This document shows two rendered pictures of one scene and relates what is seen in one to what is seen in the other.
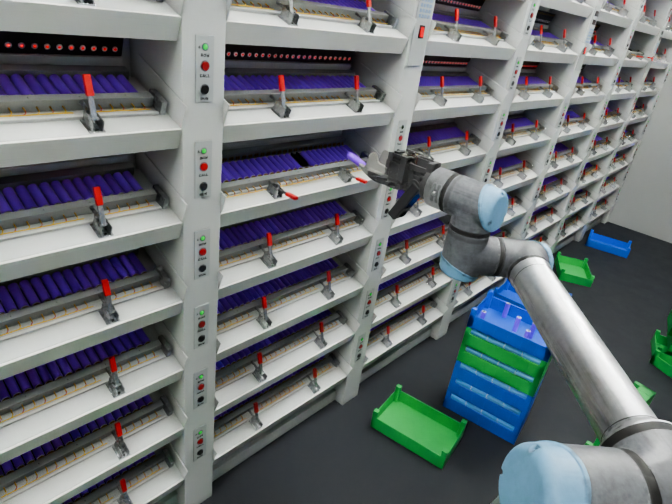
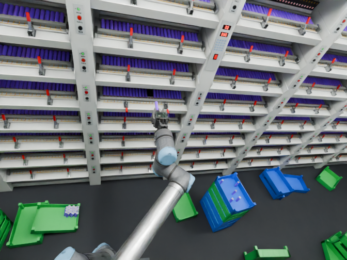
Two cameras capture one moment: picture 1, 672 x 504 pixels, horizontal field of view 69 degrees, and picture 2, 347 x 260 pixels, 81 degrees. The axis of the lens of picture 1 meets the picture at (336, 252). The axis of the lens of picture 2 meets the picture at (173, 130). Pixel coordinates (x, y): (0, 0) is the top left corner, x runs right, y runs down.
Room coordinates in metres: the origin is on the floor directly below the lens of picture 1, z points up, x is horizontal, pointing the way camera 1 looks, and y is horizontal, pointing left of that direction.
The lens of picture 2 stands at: (0.43, -0.57, 1.84)
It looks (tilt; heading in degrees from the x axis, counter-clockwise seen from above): 44 degrees down; 26
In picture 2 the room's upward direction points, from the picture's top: 18 degrees clockwise
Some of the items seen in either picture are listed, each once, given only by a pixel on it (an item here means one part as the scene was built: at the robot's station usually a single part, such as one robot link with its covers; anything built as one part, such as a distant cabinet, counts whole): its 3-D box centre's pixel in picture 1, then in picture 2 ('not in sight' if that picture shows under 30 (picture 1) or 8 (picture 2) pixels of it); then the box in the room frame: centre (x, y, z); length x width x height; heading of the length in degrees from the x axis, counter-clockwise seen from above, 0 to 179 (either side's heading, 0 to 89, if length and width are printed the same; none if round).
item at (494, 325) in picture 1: (516, 323); (234, 192); (1.58, -0.71, 0.44); 0.30 x 0.20 x 0.08; 58
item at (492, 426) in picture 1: (487, 403); (216, 211); (1.58, -0.71, 0.04); 0.30 x 0.20 x 0.08; 58
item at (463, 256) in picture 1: (467, 251); (163, 165); (1.01, -0.29, 0.95); 0.12 x 0.09 x 0.12; 96
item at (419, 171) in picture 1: (412, 174); (161, 124); (1.12, -0.15, 1.08); 0.12 x 0.08 x 0.09; 50
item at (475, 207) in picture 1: (474, 203); (166, 150); (1.01, -0.28, 1.06); 0.12 x 0.09 x 0.10; 50
